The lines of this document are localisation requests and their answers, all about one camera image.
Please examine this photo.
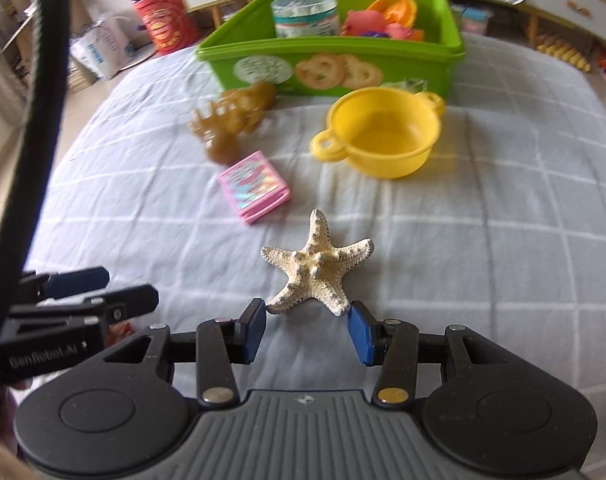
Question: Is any red round bucket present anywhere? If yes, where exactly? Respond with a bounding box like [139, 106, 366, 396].
[132, 0, 202, 57]

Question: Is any thick black cable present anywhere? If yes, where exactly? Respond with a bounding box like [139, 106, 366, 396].
[0, 0, 96, 292]

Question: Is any wooden shelf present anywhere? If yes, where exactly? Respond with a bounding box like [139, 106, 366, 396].
[0, 0, 40, 127]

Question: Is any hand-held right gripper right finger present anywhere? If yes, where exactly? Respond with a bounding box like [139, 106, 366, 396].
[347, 301, 516, 407]

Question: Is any grey checked tablecloth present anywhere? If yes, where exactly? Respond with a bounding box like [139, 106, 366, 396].
[22, 30, 606, 403]

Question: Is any dried white starfish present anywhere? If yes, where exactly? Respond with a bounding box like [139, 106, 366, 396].
[260, 208, 376, 318]

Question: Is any clear cotton swab container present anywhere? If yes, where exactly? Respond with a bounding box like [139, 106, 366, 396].
[271, 0, 340, 40]

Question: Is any white paper bag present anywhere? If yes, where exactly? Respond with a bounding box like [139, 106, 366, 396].
[70, 12, 144, 81]

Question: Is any orange toy pot lid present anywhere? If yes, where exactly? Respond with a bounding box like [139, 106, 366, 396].
[366, 0, 419, 29]

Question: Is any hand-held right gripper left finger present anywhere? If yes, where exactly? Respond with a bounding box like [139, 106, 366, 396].
[103, 297, 268, 407]

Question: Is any yellow egg tray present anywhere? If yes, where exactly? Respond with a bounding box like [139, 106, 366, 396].
[537, 32, 597, 74]

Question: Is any wooden cabinet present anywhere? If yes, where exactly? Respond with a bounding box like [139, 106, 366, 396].
[167, 0, 606, 63]

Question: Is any pink animal toy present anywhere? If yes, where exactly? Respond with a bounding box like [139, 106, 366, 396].
[341, 8, 426, 44]

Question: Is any green plastic biscuit box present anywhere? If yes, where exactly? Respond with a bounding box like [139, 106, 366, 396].
[195, 0, 466, 99]

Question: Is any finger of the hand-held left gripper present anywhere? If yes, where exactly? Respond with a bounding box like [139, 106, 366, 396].
[20, 266, 110, 304]
[80, 283, 160, 322]

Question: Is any pink card box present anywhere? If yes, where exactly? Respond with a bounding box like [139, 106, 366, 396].
[217, 150, 292, 226]

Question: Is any yellow toy pot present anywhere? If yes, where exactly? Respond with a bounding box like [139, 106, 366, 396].
[310, 86, 446, 181]

